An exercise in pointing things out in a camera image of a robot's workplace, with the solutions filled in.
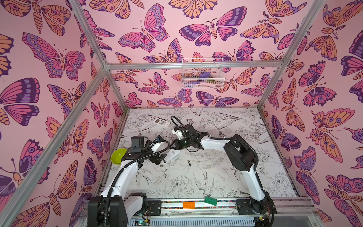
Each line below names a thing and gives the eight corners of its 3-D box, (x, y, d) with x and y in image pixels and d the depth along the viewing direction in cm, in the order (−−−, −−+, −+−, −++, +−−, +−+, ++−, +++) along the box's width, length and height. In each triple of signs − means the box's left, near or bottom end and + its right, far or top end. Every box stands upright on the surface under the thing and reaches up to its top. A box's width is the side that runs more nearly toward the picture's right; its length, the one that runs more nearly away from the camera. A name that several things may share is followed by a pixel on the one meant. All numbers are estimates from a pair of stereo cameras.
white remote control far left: (153, 123, 114) (152, 121, 112) (156, 119, 116) (155, 117, 115) (168, 128, 110) (167, 126, 108) (170, 124, 113) (170, 122, 111)
